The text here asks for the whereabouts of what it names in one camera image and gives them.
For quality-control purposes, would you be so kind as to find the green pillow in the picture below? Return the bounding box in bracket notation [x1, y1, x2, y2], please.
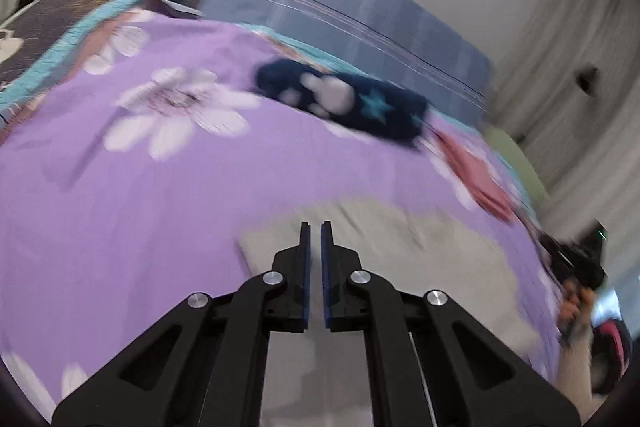
[482, 126, 552, 208]

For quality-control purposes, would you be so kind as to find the navy star print blanket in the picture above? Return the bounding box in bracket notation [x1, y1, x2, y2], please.
[255, 59, 432, 151]

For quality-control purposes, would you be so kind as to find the blue plaid sheet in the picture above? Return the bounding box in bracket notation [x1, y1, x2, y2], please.
[200, 0, 496, 128]

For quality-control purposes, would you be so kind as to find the black floor lamp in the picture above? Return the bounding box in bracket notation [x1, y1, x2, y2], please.
[576, 66, 600, 96]

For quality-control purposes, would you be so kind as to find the white pleated curtain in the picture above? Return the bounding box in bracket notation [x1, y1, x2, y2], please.
[492, 0, 640, 238]

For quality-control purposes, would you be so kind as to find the grey long-sleeve shirt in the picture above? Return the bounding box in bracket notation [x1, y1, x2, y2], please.
[237, 201, 556, 427]

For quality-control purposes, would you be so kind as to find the pink folded garment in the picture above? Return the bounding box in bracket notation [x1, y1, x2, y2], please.
[434, 127, 521, 224]

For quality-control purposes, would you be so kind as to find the pink black object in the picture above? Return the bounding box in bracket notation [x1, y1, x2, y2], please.
[590, 318, 635, 397]

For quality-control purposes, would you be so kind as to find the person's right forearm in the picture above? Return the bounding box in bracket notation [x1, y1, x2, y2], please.
[554, 332, 597, 410]

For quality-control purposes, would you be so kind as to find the purple floral duvet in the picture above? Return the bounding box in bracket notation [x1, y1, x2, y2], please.
[0, 0, 563, 418]

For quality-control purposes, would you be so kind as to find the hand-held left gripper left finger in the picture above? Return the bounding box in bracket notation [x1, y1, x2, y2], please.
[52, 221, 312, 427]

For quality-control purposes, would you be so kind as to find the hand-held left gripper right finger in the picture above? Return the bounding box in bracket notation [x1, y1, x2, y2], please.
[320, 220, 581, 427]

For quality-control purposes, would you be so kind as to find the person's right hand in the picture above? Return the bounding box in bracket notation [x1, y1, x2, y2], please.
[556, 279, 597, 349]

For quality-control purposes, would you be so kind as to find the brown deer print sheet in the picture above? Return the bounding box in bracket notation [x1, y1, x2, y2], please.
[0, 0, 242, 84]

